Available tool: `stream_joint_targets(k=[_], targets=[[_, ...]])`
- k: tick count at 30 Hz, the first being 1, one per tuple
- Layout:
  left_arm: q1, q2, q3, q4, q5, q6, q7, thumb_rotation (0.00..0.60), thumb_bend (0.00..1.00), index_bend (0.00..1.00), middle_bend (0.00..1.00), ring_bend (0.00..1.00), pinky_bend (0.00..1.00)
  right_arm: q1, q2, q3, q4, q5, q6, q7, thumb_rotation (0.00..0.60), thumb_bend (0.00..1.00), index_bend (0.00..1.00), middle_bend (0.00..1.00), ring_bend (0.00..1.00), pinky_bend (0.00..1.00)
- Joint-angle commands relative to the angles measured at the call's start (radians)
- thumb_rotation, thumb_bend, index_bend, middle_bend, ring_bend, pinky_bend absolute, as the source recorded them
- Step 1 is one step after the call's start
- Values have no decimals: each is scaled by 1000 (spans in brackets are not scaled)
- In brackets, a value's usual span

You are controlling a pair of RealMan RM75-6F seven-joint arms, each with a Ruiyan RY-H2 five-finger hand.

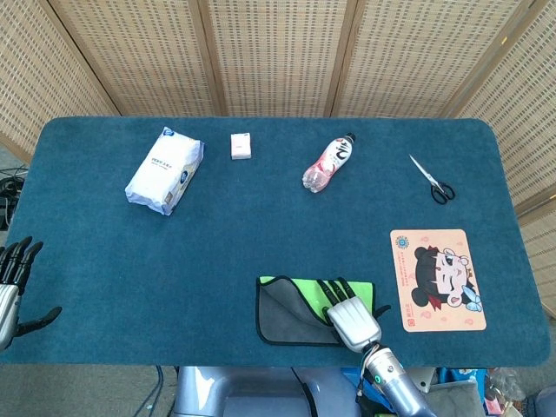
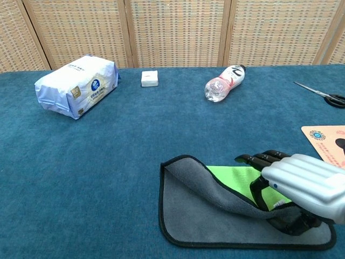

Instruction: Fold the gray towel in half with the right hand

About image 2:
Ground white blue tissue pack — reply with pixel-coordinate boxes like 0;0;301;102
34;54;121;120

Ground black handled scissors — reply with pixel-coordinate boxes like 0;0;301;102
293;81;345;109

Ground orange card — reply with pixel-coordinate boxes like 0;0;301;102
300;125;345;169

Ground blue carpet table cover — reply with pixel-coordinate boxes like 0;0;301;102
0;64;345;259

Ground clear pink plastic bottle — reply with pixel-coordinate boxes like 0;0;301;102
204;64;246;103

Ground small white box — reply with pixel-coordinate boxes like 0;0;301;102
140;70;160;87

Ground green and grey cloth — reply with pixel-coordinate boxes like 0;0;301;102
158;154;337;250

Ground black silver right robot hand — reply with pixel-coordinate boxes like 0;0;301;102
234;148;345;237

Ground woven bamboo screen panel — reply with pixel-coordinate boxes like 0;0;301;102
223;0;340;67
314;0;345;65
118;0;232;68
0;0;52;73
16;0;134;70

